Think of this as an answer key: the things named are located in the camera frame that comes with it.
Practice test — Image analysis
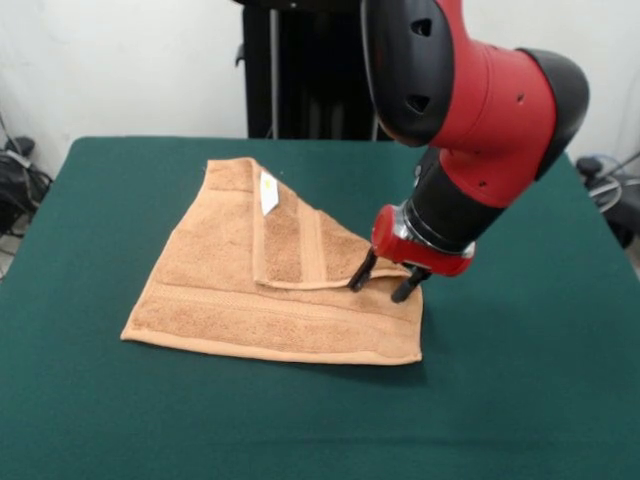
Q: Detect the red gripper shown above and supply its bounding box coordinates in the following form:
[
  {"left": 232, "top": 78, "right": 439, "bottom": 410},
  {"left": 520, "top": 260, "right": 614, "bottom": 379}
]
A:
[{"left": 347, "top": 203, "right": 475, "bottom": 304}]

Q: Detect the dark green table cloth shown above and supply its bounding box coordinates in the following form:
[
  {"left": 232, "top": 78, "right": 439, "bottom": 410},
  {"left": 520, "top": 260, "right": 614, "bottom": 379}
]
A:
[{"left": 0, "top": 135, "right": 640, "bottom": 480}]

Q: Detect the tan terry towel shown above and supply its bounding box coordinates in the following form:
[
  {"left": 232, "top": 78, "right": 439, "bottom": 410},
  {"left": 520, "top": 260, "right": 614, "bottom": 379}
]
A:
[{"left": 120, "top": 157, "right": 425, "bottom": 365}]

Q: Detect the black device with cables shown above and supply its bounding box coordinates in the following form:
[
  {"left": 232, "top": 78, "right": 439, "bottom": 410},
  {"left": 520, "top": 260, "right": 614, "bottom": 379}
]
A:
[
  {"left": 573, "top": 152, "right": 640, "bottom": 249},
  {"left": 0, "top": 135, "right": 54, "bottom": 239}
]

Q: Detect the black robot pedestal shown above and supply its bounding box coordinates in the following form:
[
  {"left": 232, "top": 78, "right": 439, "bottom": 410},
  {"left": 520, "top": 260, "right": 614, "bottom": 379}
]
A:
[{"left": 232, "top": 0, "right": 386, "bottom": 141}]

